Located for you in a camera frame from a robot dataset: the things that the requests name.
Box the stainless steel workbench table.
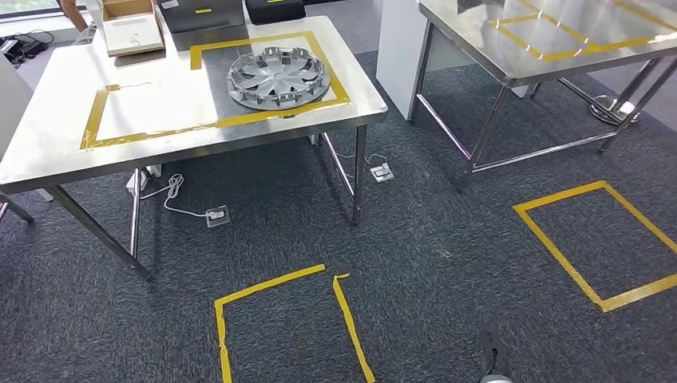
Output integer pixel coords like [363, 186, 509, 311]
[0, 14, 389, 281]
[410, 0, 677, 192]

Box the chrome round stanchion base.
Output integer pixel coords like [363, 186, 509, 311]
[589, 95, 642, 127]

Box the black equipment case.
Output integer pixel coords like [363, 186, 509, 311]
[156, 0, 247, 34]
[245, 0, 307, 26]

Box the white power strip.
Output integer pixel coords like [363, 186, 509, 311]
[125, 164, 162, 192]

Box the white floor cable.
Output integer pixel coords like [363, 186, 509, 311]
[140, 173, 210, 219]

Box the small floor socket plate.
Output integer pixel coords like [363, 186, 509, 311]
[204, 204, 232, 229]
[369, 164, 396, 184]

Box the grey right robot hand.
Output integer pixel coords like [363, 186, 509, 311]
[478, 330, 513, 377]

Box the grey plastic wheel cover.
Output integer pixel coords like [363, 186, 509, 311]
[227, 46, 331, 111]

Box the white cabinet panel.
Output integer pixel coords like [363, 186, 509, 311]
[375, 0, 477, 121]
[0, 53, 34, 162]

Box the open cardboard box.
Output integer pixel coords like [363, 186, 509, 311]
[100, 0, 165, 57]

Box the yellow table tape marking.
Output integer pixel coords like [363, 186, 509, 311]
[79, 30, 351, 152]

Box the black cable bundle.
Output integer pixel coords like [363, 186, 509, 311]
[0, 30, 54, 67]

